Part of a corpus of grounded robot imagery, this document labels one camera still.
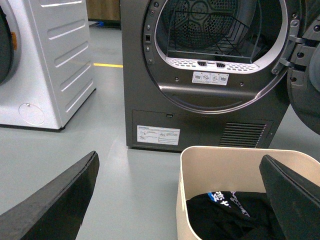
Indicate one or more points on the white washing machine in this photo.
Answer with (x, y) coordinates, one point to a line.
(46, 71)

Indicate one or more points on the dark grey tumble dryer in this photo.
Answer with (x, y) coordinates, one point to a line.
(174, 103)

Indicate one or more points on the beige plastic laundry hamper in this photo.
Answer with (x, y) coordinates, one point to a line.
(206, 169)

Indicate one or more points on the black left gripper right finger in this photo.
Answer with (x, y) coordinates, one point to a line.
(294, 199)

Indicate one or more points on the wooden cabinet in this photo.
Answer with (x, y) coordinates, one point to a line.
(103, 10)

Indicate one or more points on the black printed t-shirt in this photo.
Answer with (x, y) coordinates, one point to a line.
(233, 215)

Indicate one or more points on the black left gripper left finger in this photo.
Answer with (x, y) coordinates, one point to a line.
(57, 210)

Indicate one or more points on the dark grey dryer door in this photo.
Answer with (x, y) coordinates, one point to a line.
(299, 57)

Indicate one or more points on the dark wire drying rack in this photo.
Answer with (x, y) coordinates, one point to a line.
(211, 36)

